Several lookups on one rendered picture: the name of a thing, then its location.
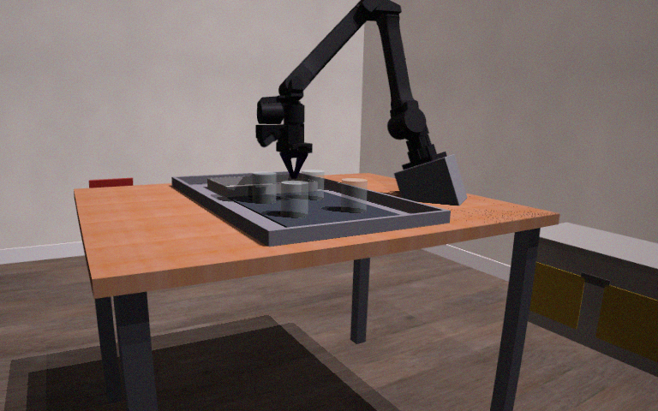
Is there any white shallow rectangular tray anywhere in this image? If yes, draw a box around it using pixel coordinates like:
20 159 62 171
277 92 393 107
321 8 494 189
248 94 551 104
207 174 302 197

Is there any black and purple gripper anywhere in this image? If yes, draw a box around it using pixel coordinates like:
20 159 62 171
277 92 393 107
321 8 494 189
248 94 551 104
276 123 313 179

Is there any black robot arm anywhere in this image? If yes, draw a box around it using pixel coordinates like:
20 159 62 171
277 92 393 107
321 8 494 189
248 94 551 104
255 0 447 170

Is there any clear glass cylinder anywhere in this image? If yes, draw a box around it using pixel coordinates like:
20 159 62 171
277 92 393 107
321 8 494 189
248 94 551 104
253 172 277 204
302 170 325 200
341 178 368 213
281 181 308 218

